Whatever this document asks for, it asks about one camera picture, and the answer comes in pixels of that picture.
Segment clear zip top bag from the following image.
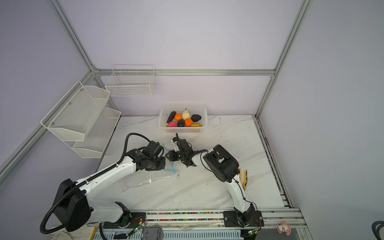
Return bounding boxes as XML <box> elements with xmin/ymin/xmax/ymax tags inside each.
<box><xmin>121</xmin><ymin>142</ymin><xmax>181</xmax><ymax>192</ymax></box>

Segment orange toy fruit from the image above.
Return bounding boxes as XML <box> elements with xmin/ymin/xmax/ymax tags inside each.
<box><xmin>185</xmin><ymin>119</ymin><xmax>194</xmax><ymax>127</ymax></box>
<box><xmin>174</xmin><ymin>114</ymin><xmax>183</xmax><ymax>122</ymax></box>

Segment dark purple toy eggplant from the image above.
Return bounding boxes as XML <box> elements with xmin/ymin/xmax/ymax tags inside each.
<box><xmin>167</xmin><ymin>111</ymin><xmax>177</xmax><ymax>124</ymax></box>

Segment white plastic basket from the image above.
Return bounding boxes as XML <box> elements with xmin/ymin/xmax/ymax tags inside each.
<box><xmin>159</xmin><ymin>103</ymin><xmax>208</xmax><ymax>133</ymax></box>

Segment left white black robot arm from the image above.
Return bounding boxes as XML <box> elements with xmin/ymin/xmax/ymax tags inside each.
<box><xmin>52</xmin><ymin>149</ymin><xmax>166</xmax><ymax>232</ymax></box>

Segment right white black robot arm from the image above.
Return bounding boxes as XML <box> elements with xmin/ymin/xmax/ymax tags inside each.
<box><xmin>166</xmin><ymin>145</ymin><xmax>264</xmax><ymax>228</ymax></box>

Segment black round toy fruit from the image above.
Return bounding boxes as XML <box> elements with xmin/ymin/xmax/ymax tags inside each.
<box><xmin>177</xmin><ymin>119</ymin><xmax>186</xmax><ymax>128</ymax></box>

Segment yellow toy mango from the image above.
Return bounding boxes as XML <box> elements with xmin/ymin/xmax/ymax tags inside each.
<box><xmin>191</xmin><ymin>123</ymin><xmax>202</xmax><ymax>128</ymax></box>

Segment pink toy dragon fruit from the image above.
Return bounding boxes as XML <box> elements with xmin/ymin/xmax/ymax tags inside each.
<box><xmin>168</xmin><ymin>122</ymin><xmax>178</xmax><ymax>128</ymax></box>

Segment dark toy avocado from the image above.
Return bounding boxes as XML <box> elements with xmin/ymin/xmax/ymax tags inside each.
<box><xmin>191</xmin><ymin>114</ymin><xmax>202</xmax><ymax>122</ymax></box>

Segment cream toy pear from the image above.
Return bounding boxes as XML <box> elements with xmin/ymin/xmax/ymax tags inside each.
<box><xmin>182</xmin><ymin>109</ymin><xmax>191</xmax><ymax>120</ymax></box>

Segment grey power adapter box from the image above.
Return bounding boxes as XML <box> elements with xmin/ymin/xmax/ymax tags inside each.
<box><xmin>141</xmin><ymin>225</ymin><xmax>164</xmax><ymax>240</ymax></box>

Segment white two-tier mesh shelf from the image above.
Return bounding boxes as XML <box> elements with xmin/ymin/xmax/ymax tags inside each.
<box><xmin>41</xmin><ymin>81</ymin><xmax>121</xmax><ymax>159</ymax></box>

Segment white cloth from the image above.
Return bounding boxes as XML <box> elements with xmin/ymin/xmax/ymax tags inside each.
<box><xmin>51</xmin><ymin>227</ymin><xmax>95</xmax><ymax>240</ymax></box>

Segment pink plush toy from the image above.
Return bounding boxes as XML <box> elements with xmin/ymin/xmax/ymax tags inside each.
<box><xmin>276</xmin><ymin>221</ymin><xmax>292</xmax><ymax>236</ymax></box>

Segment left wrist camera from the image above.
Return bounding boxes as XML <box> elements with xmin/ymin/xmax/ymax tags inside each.
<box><xmin>146</xmin><ymin>141</ymin><xmax>164</xmax><ymax>157</ymax></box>

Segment left black corrugated cable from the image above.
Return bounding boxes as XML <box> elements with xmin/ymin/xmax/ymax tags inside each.
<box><xmin>39</xmin><ymin>132</ymin><xmax>151</xmax><ymax>235</ymax></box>

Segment yellow handled pliers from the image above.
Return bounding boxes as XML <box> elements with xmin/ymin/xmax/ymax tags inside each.
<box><xmin>239</xmin><ymin>169</ymin><xmax>248</xmax><ymax>190</ymax></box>

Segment white wire wall basket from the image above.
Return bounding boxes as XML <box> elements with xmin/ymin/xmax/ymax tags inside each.
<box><xmin>105</xmin><ymin>65</ymin><xmax>157</xmax><ymax>97</ymax></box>

